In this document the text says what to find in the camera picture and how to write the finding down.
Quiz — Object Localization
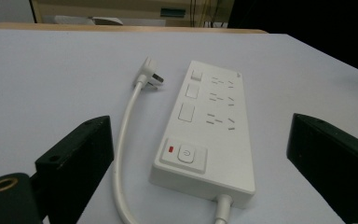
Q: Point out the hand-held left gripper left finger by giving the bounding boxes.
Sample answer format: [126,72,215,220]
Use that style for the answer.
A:
[34,115,115,224]

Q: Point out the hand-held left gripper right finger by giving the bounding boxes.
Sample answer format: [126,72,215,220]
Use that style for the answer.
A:
[286,113,358,224]

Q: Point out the white power strip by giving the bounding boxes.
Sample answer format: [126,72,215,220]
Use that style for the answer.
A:
[149,60,256,210]

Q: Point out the white paper sheets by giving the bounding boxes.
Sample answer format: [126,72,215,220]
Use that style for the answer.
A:
[53,15,124,26]

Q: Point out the light wooden table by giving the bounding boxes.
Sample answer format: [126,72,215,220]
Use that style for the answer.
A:
[0,21,269,35]

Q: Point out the beige cabinet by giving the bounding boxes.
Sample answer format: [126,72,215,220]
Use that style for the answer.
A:
[29,0,235,28]

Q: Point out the white power cord with plug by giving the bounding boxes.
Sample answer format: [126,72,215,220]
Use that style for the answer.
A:
[111,56,234,224]

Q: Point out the yellow cables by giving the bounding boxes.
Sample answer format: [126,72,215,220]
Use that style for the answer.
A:
[189,0,220,28]

